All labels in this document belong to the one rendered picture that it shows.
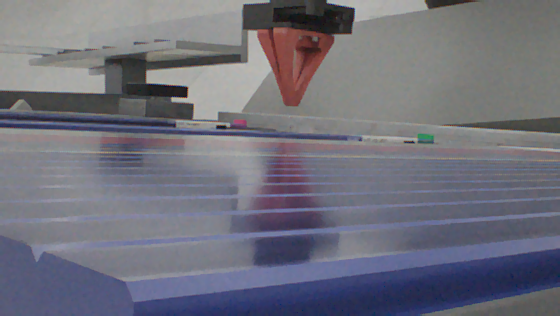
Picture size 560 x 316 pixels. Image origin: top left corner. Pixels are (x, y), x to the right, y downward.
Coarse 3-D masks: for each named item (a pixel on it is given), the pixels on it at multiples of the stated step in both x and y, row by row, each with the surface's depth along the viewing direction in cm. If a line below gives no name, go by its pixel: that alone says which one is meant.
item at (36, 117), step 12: (24, 120) 63; (36, 120) 64; (48, 120) 65; (60, 120) 65; (72, 120) 66; (84, 120) 67; (96, 120) 67; (108, 120) 68; (120, 120) 69; (132, 120) 70; (144, 120) 71; (156, 120) 71; (168, 120) 72
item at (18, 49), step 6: (0, 48) 107; (6, 48) 107; (12, 48) 108; (18, 48) 108; (24, 48) 109; (30, 48) 110; (36, 48) 110; (42, 48) 111; (48, 48) 112; (54, 48) 112; (60, 48) 113; (30, 54) 110; (36, 54) 110; (42, 54) 111; (48, 54) 112; (54, 54) 112
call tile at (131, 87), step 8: (128, 88) 84; (136, 88) 83; (144, 88) 82; (152, 88) 82; (160, 88) 82; (168, 88) 83; (176, 88) 84; (184, 88) 84; (168, 96) 83; (176, 96) 84; (184, 96) 84
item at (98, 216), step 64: (0, 128) 30; (0, 192) 10; (64, 192) 10; (128, 192) 11; (192, 192) 11; (256, 192) 12; (320, 192) 13; (384, 192) 13; (448, 192) 14; (512, 192) 15; (0, 256) 7; (64, 256) 6; (128, 256) 6; (192, 256) 6; (256, 256) 7; (320, 256) 7; (384, 256) 7; (448, 256) 8; (512, 256) 8
